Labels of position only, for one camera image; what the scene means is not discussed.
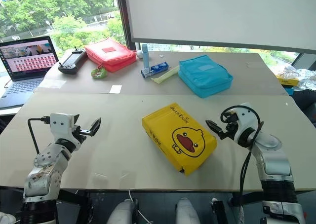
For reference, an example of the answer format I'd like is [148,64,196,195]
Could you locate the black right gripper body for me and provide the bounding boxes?
[218,121,238,141]

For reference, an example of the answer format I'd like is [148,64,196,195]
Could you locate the black remote controller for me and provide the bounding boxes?
[58,47,87,75]

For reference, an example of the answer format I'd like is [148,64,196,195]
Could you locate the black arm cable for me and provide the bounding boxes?
[27,115,51,154]
[220,106,264,210]

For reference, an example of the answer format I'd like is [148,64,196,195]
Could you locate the dark window frame post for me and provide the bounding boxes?
[115,0,135,52]

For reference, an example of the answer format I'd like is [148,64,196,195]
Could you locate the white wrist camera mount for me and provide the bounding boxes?
[50,112,80,146]
[233,105,257,146]

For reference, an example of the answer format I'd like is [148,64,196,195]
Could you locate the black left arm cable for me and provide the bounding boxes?
[27,115,51,154]

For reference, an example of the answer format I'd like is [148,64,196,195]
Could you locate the pale yellow stick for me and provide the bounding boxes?
[151,65,180,84]

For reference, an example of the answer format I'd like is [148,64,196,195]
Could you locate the white rounded shape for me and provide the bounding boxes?
[175,197,200,224]
[110,199,139,224]

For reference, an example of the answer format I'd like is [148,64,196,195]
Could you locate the white roller blind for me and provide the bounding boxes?
[123,0,316,55]

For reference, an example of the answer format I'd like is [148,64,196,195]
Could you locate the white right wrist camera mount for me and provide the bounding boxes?
[233,105,257,146]

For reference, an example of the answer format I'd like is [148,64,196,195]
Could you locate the crumpled clear plastic bags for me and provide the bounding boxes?
[276,66,316,91]

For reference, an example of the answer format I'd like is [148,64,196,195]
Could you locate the yellow flat box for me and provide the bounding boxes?
[276,75,301,86]

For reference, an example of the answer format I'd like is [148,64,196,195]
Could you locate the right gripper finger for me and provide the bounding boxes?
[205,119,223,136]

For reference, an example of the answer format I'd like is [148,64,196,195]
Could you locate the blue zip pouch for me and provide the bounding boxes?
[177,55,234,98]

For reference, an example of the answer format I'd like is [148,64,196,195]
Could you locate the red zip pouch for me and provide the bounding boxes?
[84,37,137,73]

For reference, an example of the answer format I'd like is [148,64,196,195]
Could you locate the light blue tube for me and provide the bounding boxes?
[141,43,151,73]

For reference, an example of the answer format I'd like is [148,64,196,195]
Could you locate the blue toothpaste box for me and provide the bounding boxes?
[141,62,170,79]

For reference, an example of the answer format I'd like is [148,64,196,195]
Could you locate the white sneaker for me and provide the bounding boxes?
[0,212,17,224]

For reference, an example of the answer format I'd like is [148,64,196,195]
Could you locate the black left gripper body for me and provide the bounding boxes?
[71,124,94,143]

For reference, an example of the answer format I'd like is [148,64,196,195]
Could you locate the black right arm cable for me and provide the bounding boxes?
[220,106,264,210]

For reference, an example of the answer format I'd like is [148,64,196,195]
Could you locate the grey open laptop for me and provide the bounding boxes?
[0,36,59,109]

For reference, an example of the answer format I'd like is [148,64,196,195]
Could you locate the small green pouch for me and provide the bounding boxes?
[90,65,108,79]

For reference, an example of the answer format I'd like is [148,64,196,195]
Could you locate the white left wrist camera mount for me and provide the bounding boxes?
[50,112,80,146]

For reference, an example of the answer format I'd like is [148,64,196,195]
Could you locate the thin white cable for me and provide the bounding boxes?
[127,189,151,224]

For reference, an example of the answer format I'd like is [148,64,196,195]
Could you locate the black upright post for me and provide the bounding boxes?
[211,198,230,224]

